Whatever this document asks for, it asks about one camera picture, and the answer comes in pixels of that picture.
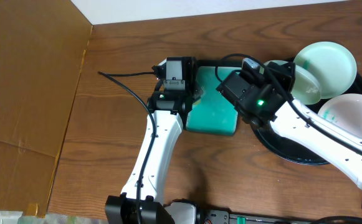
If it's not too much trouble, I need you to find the mint green plate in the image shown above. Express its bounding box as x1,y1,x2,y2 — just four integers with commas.
264,60,322,105
293,42,357,99

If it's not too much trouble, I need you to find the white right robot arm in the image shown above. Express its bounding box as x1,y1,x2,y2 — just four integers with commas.
233,58,362,208

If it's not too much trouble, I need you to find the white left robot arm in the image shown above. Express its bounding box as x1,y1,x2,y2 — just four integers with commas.
105,57,204,224

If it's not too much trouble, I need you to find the round black tray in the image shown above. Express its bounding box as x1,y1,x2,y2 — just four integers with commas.
252,73,362,166

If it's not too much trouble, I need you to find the white plate with green stain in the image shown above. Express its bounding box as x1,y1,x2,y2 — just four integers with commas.
318,93,362,138

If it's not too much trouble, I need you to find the brown cardboard panel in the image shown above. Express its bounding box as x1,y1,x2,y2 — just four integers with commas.
0,0,92,217

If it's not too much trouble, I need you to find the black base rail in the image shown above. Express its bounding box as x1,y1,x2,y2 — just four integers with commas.
196,209,362,224

